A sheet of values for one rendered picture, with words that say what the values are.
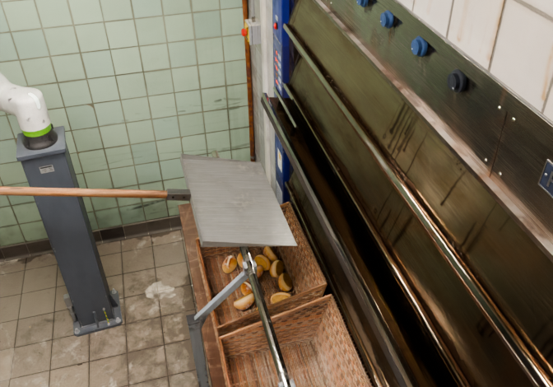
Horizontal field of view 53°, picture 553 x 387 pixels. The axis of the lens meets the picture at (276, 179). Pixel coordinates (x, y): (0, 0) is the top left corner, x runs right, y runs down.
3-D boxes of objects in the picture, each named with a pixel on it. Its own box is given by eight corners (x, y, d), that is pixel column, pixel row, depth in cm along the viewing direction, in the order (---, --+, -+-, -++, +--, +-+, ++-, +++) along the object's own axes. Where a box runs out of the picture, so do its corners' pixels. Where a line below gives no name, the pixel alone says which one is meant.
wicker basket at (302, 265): (290, 240, 285) (290, 199, 268) (327, 326, 241) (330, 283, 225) (197, 259, 275) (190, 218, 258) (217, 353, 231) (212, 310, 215)
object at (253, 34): (258, 35, 287) (257, 17, 281) (262, 44, 280) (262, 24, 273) (244, 37, 286) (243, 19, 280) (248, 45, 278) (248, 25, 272)
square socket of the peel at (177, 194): (166, 201, 208) (167, 193, 206) (164, 194, 211) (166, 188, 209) (190, 201, 211) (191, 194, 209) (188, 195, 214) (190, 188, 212)
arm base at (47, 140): (24, 123, 262) (20, 112, 258) (57, 118, 265) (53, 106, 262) (23, 152, 242) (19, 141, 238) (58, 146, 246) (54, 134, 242)
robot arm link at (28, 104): (34, 118, 254) (22, 80, 242) (58, 126, 248) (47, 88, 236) (11, 131, 245) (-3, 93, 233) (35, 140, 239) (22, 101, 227)
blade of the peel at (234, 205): (201, 247, 191) (202, 240, 190) (179, 159, 233) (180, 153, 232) (297, 245, 204) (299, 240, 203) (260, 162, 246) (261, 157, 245)
